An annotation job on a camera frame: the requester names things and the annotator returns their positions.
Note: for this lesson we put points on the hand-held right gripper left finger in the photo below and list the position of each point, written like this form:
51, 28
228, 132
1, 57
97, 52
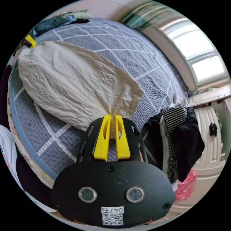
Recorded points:
102, 142

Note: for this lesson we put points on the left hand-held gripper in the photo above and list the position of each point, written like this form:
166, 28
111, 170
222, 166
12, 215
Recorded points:
22, 45

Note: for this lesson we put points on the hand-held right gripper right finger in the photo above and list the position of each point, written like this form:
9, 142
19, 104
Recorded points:
123, 144

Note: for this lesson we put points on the beige pants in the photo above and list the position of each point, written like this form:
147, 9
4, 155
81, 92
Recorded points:
72, 84

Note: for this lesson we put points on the dark blue pile of clothes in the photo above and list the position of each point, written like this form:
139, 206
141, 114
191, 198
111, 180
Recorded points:
52, 23

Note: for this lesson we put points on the black and striped pile of clothes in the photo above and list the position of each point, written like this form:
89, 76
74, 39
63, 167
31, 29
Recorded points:
187, 140

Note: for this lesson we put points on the pink plastic bag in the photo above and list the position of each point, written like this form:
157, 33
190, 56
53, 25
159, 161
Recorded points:
185, 187

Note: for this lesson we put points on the white cupboard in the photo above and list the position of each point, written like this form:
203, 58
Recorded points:
205, 148

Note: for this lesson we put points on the bed with grey checked quilt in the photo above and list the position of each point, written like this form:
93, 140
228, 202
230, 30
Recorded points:
117, 54

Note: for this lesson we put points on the green curtain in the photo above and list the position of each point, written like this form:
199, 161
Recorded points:
142, 19

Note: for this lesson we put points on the window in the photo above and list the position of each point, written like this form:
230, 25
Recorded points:
198, 54

